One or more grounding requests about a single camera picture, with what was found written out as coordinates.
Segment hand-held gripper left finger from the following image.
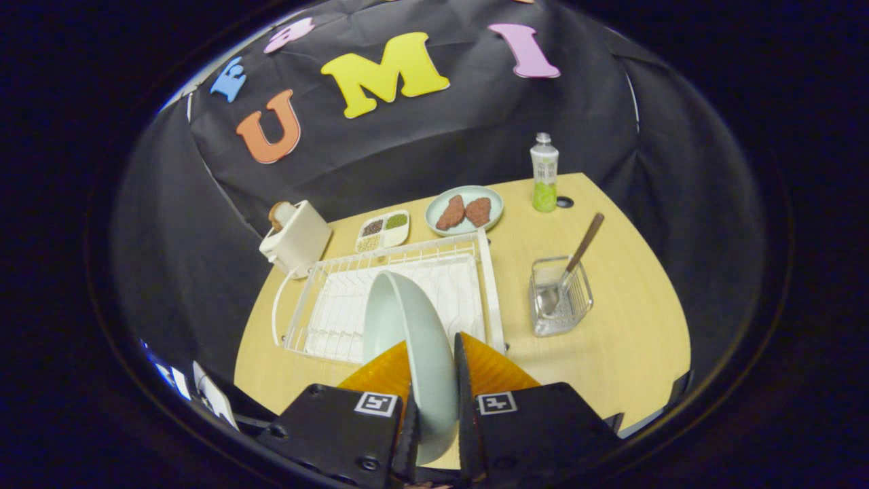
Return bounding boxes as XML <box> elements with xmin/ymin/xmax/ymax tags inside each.
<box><xmin>257</xmin><ymin>340</ymin><xmax>422</xmax><ymax>489</ymax></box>

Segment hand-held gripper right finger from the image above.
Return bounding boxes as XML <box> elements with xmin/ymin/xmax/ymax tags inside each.
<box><xmin>454</xmin><ymin>331</ymin><xmax>624</xmax><ymax>489</ymax></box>

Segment clear wire basket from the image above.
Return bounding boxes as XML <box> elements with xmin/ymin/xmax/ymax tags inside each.
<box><xmin>528</xmin><ymin>255</ymin><xmax>594</xmax><ymax>338</ymax></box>

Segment white wire dish rack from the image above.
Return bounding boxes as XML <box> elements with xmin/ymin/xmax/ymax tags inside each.
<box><xmin>272</xmin><ymin>228</ymin><xmax>506</xmax><ymax>364</ymax></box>

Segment wooden handled metal spoon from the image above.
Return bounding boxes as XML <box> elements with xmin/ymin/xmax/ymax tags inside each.
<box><xmin>540</xmin><ymin>213</ymin><xmax>605</xmax><ymax>316</ymax></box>

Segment pale green plate with meat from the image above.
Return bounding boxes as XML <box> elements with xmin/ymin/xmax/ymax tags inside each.
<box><xmin>425</xmin><ymin>185</ymin><xmax>504</xmax><ymax>237</ymax></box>

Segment white drip tray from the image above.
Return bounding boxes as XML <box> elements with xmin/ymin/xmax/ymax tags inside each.
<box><xmin>304</xmin><ymin>255</ymin><xmax>486</xmax><ymax>361</ymax></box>

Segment white toaster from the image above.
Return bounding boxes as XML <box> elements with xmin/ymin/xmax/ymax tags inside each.
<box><xmin>259</xmin><ymin>200</ymin><xmax>333</xmax><ymax>279</ymax></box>

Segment white divided bean tray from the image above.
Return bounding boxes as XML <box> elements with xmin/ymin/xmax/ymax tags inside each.
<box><xmin>355</xmin><ymin>210</ymin><xmax>411</xmax><ymax>255</ymax></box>

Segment green drink bottle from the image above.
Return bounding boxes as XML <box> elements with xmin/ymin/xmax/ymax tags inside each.
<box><xmin>530</xmin><ymin>132</ymin><xmax>560</xmax><ymax>213</ymax></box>

